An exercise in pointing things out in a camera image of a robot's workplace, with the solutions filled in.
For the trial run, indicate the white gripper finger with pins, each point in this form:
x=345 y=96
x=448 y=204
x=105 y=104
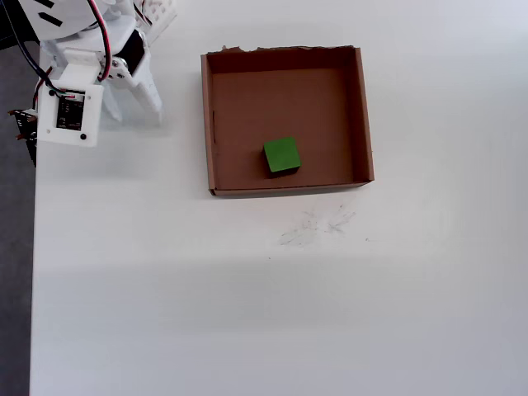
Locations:
x=149 y=95
x=112 y=101

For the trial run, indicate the dark circuit board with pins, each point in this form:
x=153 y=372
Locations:
x=24 y=125

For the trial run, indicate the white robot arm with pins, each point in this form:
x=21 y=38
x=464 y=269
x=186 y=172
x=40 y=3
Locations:
x=70 y=16

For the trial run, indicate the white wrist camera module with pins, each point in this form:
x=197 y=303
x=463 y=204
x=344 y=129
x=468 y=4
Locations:
x=92 y=119

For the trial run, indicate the brown cardboard box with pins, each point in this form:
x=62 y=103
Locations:
x=247 y=123

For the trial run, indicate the green cube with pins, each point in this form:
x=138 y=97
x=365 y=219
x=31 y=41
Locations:
x=281 y=154

